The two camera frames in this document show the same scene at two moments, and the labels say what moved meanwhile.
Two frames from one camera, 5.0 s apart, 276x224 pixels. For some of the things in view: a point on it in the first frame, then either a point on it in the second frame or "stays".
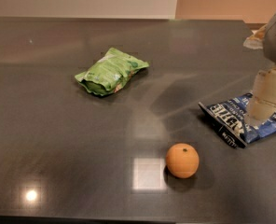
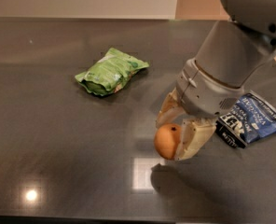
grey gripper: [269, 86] -> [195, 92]
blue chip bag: [231, 121] stays
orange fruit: [182, 161] -> [167, 138]
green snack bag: [111, 73] stays
